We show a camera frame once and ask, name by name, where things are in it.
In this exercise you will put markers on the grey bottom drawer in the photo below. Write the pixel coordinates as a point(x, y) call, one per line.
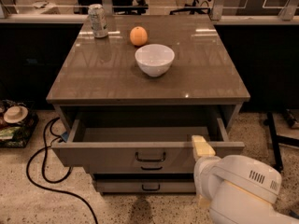
point(144, 186)

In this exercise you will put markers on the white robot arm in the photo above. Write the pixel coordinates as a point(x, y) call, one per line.
point(241, 190)

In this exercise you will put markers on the grey drawer cabinet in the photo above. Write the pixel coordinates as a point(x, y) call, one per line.
point(132, 101)

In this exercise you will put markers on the tan toy hat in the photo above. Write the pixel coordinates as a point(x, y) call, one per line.
point(15, 114)

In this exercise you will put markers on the grey drawer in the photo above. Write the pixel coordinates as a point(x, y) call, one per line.
point(144, 186)
point(91, 147)
point(141, 170)

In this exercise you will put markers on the grey top drawer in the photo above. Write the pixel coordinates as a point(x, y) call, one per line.
point(91, 147)

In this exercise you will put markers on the grey middle drawer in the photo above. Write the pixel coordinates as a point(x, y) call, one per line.
point(141, 170)

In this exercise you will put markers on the silver soda can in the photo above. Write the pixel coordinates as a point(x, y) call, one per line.
point(98, 20)

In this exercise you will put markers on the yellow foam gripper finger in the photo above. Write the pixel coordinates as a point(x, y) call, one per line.
point(201, 148)

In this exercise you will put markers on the white ceramic bowl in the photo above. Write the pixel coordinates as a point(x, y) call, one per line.
point(154, 59)

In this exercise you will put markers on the orange fruit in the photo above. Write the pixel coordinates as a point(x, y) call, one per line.
point(138, 36)

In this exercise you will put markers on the dark box of clutter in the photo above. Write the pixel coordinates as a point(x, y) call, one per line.
point(16, 134)

